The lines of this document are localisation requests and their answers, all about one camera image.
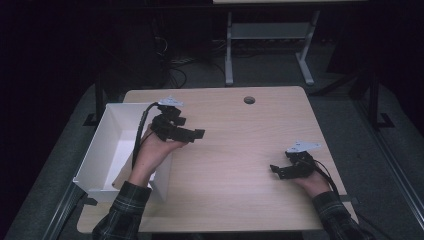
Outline person's left hand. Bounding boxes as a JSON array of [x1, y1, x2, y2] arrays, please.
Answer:
[[127, 123, 188, 188]]

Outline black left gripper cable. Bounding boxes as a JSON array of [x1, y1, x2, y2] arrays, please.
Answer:
[[131, 101, 161, 169]]

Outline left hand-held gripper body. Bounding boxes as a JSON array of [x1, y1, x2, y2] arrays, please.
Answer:
[[150, 96, 188, 142]]

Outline white box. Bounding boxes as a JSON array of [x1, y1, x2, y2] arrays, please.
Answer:
[[72, 101, 177, 204]]

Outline grey metal desk frame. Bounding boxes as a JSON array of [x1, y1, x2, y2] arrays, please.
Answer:
[[213, 0, 368, 87]]

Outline person's right hand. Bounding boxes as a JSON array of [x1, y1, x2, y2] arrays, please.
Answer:
[[292, 169, 333, 199]]

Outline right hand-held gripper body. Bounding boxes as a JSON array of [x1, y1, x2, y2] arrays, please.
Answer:
[[284, 140, 323, 180]]

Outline aluminium rail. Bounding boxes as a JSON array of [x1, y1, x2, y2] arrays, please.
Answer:
[[41, 182, 86, 240], [353, 98, 424, 231]]

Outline black metal stand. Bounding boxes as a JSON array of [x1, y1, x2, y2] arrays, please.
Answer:
[[364, 64, 396, 130]]

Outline black floor cables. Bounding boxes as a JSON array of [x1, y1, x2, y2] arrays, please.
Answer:
[[151, 34, 228, 90]]

